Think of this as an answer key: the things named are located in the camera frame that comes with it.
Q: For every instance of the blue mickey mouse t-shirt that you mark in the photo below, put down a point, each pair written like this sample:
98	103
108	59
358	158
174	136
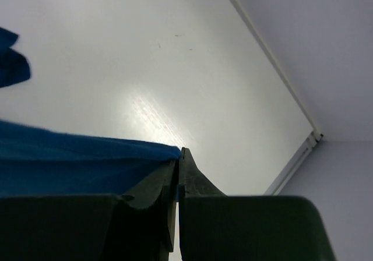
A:
36	162

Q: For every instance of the aluminium rail at table edge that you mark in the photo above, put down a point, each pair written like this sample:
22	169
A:
279	132

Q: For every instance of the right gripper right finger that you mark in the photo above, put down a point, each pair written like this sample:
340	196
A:
214	226

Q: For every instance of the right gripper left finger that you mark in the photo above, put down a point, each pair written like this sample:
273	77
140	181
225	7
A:
138	225

